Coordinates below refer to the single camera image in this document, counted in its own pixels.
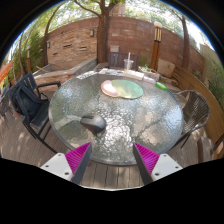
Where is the stone raised counter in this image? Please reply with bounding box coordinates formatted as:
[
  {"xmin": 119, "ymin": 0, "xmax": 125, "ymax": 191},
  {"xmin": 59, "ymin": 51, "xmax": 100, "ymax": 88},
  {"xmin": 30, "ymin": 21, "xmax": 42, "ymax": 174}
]
[{"xmin": 33, "ymin": 58, "xmax": 98, "ymax": 86}]

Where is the slender tree trunk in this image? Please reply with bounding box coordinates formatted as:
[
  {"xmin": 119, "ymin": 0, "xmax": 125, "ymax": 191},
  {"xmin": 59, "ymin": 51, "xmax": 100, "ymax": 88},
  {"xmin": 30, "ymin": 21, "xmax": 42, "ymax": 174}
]
[
  {"xmin": 171, "ymin": 9, "xmax": 192, "ymax": 70},
  {"xmin": 41, "ymin": 4, "xmax": 64, "ymax": 67}
]

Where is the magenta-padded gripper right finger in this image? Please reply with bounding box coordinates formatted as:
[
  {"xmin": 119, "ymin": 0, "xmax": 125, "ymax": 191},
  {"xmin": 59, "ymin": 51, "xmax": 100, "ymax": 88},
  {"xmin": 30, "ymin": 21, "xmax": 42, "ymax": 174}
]
[{"xmin": 132, "ymin": 142, "xmax": 184, "ymax": 186}]

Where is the green mouse pad, pink rest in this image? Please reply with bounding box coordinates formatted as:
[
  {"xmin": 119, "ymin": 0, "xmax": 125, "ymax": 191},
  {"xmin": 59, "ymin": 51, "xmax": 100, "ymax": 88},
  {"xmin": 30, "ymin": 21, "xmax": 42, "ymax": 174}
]
[{"xmin": 100, "ymin": 79, "xmax": 144, "ymax": 100}]

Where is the white license plate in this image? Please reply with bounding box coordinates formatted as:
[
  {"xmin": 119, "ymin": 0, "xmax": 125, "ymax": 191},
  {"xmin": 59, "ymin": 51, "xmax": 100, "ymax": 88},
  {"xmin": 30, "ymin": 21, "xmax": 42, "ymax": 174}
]
[{"xmin": 75, "ymin": 70, "xmax": 98, "ymax": 80}]

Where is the brown wicker chair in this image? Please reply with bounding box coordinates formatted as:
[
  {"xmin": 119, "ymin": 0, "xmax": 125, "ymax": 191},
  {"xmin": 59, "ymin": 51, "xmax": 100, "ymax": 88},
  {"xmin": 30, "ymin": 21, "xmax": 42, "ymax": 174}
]
[{"xmin": 173, "ymin": 89, "xmax": 211, "ymax": 149}]

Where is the open white book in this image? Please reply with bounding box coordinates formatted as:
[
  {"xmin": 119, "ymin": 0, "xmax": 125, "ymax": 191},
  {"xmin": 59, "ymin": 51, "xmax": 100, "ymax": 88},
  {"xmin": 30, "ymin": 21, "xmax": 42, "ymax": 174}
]
[{"xmin": 123, "ymin": 69, "xmax": 145, "ymax": 81}]

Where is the thick tree trunk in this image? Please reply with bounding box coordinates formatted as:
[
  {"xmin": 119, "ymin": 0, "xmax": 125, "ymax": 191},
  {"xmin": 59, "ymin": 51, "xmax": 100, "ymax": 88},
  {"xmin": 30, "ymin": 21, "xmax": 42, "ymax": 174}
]
[{"xmin": 73, "ymin": 0, "xmax": 127, "ymax": 65}]

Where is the black metal armchair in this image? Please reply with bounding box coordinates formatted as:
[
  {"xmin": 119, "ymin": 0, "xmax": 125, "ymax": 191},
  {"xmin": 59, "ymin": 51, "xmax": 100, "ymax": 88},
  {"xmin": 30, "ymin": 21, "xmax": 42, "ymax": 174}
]
[{"xmin": 8, "ymin": 72, "xmax": 62, "ymax": 154}]

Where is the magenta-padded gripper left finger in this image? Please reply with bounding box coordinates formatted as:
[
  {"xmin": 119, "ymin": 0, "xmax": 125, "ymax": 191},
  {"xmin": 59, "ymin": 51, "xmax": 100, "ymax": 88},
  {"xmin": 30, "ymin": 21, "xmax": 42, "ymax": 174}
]
[{"xmin": 39, "ymin": 142, "xmax": 93, "ymax": 185}]

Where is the dark grey computer mouse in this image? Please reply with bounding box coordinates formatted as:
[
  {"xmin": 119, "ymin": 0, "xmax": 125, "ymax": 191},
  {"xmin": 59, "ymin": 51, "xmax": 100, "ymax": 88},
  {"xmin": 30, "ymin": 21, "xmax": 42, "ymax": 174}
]
[{"xmin": 79, "ymin": 114, "xmax": 108, "ymax": 135}]

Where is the colourful picture magazine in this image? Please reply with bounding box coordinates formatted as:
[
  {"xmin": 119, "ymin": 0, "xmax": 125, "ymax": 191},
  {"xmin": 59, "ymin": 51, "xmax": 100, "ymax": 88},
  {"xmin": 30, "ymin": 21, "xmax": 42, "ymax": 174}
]
[{"xmin": 98, "ymin": 67, "xmax": 125, "ymax": 76}]

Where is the wooden post lamp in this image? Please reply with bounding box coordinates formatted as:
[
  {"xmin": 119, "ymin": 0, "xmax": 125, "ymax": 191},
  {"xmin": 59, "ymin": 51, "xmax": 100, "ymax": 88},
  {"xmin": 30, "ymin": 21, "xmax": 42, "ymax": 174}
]
[{"xmin": 149, "ymin": 21, "xmax": 164, "ymax": 71}]

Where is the closed white book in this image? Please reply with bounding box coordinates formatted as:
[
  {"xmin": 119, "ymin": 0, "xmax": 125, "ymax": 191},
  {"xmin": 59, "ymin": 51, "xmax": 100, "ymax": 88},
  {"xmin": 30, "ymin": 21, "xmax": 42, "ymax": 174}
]
[{"xmin": 143, "ymin": 75, "xmax": 157, "ymax": 85}]

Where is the clear plastic cup with straw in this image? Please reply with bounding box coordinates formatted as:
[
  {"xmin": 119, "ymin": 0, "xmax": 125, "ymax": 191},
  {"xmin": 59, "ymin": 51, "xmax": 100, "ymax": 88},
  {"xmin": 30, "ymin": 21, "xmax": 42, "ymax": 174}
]
[{"xmin": 123, "ymin": 51, "xmax": 135, "ymax": 73}]

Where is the white planter box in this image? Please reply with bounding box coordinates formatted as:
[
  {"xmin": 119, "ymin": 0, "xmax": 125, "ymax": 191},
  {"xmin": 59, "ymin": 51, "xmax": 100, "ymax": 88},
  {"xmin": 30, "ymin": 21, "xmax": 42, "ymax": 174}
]
[{"xmin": 139, "ymin": 65, "xmax": 161, "ymax": 81}]

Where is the beige stone slab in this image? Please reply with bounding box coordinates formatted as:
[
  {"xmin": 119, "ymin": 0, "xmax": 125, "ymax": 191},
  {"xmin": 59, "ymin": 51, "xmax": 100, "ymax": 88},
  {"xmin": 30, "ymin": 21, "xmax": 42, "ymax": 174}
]
[{"xmin": 157, "ymin": 59, "xmax": 176, "ymax": 79}]

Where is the dark bag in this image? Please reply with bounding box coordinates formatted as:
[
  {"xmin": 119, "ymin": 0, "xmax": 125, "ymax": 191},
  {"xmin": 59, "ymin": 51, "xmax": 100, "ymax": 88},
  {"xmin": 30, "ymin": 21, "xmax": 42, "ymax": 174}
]
[{"xmin": 9, "ymin": 81, "xmax": 43, "ymax": 118}]

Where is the curved wooden bench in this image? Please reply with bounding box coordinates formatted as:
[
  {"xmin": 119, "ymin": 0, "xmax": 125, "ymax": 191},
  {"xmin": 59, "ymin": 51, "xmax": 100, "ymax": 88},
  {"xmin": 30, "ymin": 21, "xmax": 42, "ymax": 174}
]
[{"xmin": 171, "ymin": 65, "xmax": 224, "ymax": 148}]

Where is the dark wooden slatted chair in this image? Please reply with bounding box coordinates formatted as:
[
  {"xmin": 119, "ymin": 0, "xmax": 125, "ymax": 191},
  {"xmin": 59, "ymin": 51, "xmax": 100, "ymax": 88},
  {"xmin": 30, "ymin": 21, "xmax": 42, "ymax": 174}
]
[{"xmin": 108, "ymin": 51, "xmax": 140, "ymax": 72}]

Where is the small green packet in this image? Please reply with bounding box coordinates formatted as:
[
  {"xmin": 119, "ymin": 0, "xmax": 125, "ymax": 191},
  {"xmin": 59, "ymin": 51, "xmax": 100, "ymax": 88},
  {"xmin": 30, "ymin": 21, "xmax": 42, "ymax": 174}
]
[{"xmin": 155, "ymin": 81, "xmax": 168, "ymax": 91}]

